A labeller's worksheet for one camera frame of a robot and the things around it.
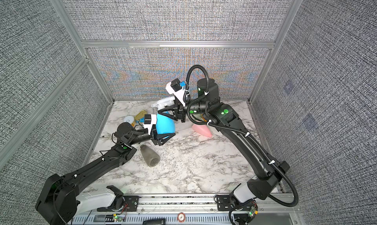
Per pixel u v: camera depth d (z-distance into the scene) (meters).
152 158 0.81
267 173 0.39
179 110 0.49
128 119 1.01
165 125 0.58
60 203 0.39
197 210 0.73
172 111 0.51
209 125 0.45
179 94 0.48
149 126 0.58
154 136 0.61
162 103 0.52
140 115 1.06
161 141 0.61
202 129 0.96
